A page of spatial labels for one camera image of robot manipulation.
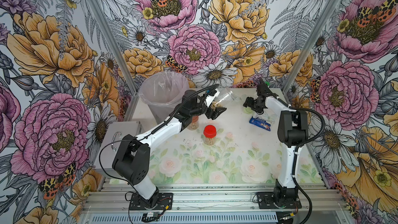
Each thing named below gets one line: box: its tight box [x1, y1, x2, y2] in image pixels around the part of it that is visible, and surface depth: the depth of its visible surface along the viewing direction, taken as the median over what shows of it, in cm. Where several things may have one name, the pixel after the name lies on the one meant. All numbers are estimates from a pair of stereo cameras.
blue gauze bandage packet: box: [249, 116, 272, 132], surface depth 103 cm
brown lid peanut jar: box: [187, 115, 199, 131], surface depth 101 cm
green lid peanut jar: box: [211, 86, 237, 109], surface depth 75 cm
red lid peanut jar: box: [203, 124, 218, 146], surface depth 89 cm
